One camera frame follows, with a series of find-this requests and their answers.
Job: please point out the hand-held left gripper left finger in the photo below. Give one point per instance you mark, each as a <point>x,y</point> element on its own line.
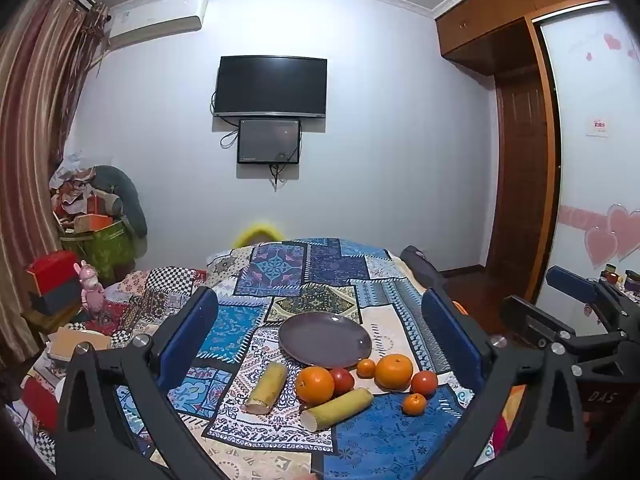
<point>187,340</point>

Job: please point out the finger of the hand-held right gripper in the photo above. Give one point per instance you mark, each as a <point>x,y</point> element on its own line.
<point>570,282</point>
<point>535,320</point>

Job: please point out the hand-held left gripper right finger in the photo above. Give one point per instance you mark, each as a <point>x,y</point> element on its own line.
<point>450,335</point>

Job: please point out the bright red tomato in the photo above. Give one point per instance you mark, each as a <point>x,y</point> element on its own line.
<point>424,382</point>

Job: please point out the large orange with green stem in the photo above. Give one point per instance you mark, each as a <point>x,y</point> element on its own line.
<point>394,372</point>

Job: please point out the small tangerine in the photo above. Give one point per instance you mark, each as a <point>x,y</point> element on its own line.
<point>414,404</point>
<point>366,368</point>

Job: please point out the yellow green sugarcane piece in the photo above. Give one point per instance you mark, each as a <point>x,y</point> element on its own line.
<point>266,388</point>

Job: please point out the red apple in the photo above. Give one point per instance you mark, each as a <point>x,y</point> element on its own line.
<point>345,381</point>

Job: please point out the small jar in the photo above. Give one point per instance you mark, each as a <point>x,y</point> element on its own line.
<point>632,280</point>
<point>610,274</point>

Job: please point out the checkered cloth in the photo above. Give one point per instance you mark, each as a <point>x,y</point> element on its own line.
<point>155,285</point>

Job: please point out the orange yellow blanket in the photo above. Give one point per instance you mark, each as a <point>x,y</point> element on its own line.
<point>507,410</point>

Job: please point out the pink toy rabbit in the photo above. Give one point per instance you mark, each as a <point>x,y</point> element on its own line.
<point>91,290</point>

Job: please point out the cardboard box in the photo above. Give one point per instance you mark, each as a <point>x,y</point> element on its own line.
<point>75,342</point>

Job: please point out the brown wooden door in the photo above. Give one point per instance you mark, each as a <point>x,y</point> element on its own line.
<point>520,175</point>

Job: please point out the green box with clutter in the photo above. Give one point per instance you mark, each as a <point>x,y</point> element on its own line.
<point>102,250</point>

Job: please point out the patchwork printed blanket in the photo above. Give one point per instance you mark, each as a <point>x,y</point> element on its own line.
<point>300,280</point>

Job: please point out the yellow plastic object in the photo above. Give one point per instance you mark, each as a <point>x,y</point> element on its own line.
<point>257,232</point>

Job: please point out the dark grey box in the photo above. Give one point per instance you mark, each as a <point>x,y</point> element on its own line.
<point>52,300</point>

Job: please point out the red box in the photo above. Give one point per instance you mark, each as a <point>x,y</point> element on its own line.
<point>52,267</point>

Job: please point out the orange box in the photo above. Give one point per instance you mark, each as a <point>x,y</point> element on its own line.
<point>90,221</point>

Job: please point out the grey pillow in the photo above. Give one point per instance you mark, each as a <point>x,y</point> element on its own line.
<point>127,195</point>

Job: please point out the red and white sign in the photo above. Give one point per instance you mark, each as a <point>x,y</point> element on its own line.
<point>599,127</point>

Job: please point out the white sliding wardrobe door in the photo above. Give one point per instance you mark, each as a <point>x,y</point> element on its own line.
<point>595,110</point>

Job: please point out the striped brown curtain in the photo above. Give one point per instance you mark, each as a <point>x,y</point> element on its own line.
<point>35,135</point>

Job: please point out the wooden wardrobe cabinet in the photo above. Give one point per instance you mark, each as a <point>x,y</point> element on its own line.
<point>500,15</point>

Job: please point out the white air conditioner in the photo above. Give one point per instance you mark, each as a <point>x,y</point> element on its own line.
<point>155,20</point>

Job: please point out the small black wall monitor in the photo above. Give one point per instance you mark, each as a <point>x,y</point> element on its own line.
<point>269,141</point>

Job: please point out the black wall television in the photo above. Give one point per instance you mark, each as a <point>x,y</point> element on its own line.
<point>271,86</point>

